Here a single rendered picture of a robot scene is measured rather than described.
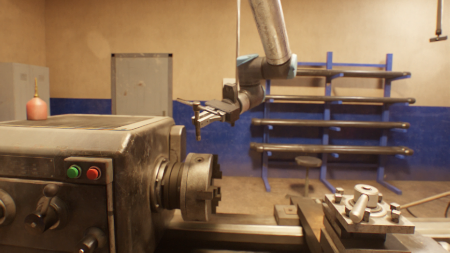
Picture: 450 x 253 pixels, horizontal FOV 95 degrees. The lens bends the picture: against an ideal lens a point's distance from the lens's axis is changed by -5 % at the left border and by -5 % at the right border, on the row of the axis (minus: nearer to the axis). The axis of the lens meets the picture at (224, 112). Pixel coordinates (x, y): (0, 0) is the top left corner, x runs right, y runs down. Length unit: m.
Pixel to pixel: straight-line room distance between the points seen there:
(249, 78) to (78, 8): 4.43
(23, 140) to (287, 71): 0.87
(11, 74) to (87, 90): 1.17
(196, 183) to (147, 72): 3.46
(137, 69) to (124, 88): 0.42
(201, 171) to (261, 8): 0.55
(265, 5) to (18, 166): 0.84
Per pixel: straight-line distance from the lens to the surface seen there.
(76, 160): 0.69
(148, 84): 4.09
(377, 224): 0.70
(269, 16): 0.68
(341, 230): 0.73
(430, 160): 5.26
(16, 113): 4.12
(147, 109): 4.11
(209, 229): 1.12
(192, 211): 0.81
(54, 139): 0.80
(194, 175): 0.79
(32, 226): 0.78
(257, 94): 0.90
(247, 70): 0.87
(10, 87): 4.13
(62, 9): 5.23
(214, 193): 0.81
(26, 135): 0.87
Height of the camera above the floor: 1.44
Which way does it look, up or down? 4 degrees down
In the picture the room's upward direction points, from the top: 1 degrees clockwise
